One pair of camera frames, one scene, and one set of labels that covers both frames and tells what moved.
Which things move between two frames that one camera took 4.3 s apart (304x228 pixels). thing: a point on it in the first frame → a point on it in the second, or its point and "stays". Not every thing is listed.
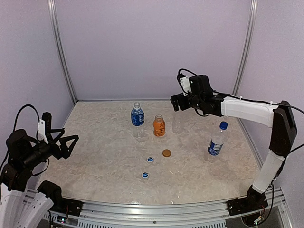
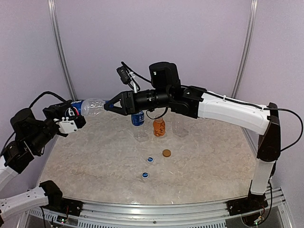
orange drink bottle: x=159 y=126 stays
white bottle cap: x=150 y=159 stays
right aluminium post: x=247 y=49 stays
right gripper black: x=175 y=99 → x=128 y=104
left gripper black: x=57 y=152 → x=59 y=109
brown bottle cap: x=166 y=153 stays
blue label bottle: x=216 y=144 → x=90 y=107
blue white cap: x=145 y=175 stays
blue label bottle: x=137 y=120 stays
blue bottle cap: x=223 y=125 → x=108 y=105
